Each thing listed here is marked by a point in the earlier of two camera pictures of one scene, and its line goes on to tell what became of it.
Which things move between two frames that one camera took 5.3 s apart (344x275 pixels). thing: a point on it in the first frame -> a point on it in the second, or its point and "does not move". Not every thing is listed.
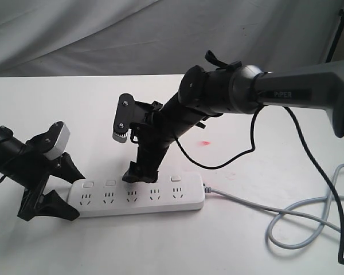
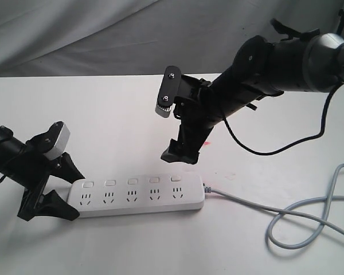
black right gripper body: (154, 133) -> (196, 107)
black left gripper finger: (53, 204) does not move
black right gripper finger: (148, 174) -> (191, 157)
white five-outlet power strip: (99, 196) does not move
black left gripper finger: (67, 170) does not move
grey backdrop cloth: (130, 38) does not move
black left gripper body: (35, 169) does not move
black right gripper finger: (141, 171) -> (175, 153)
